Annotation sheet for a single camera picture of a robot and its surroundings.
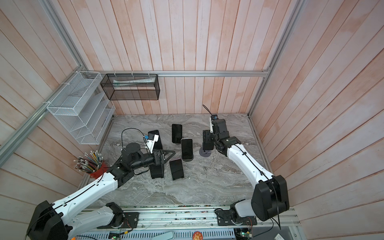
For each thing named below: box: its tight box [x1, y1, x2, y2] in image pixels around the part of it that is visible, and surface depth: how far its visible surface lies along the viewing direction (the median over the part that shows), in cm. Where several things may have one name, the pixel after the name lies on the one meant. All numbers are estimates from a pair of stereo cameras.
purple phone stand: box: [199, 147, 212, 157], surface depth 97 cm
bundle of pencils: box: [73, 150, 104, 173], surface depth 80 cm
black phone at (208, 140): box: [202, 130, 214, 151], surface depth 78 cm
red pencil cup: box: [89, 161, 109, 180], surface depth 80 cm
